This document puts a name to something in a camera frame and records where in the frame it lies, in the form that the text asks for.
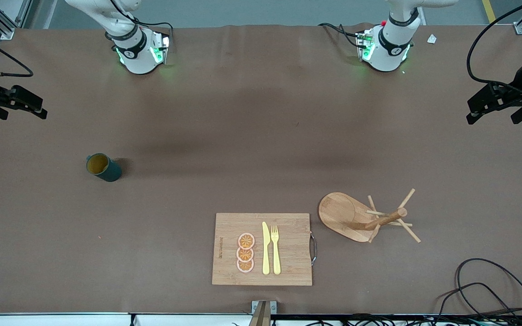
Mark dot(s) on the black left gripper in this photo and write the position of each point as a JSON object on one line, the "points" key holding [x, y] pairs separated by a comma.
{"points": [[520, 83]]}

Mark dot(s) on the teal cup with yellow inside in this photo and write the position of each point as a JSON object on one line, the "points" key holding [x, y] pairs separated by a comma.
{"points": [[109, 171]]}

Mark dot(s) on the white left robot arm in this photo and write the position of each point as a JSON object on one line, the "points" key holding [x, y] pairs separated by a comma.
{"points": [[390, 52]]}

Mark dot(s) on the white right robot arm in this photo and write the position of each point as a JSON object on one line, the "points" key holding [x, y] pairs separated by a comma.
{"points": [[136, 54]]}

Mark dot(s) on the wooden cup rack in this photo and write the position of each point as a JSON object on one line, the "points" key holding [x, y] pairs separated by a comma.
{"points": [[342, 219]]}

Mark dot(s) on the white paper scrap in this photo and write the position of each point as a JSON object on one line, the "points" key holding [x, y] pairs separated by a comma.
{"points": [[432, 39]]}

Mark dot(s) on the brown table cover sheet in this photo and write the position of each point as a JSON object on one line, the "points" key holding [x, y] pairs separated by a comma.
{"points": [[152, 203]]}

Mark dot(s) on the orange slice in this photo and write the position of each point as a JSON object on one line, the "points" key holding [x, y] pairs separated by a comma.
{"points": [[246, 240], [245, 266], [244, 255]]}

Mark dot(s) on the yellow plastic fork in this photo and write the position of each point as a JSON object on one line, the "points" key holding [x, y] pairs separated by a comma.
{"points": [[276, 258]]}

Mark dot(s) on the yellow plastic knife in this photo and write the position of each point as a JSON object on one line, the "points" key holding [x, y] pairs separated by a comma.
{"points": [[266, 253]]}

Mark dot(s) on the grey metal bracket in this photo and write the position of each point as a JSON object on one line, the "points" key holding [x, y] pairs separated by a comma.
{"points": [[263, 308]]}

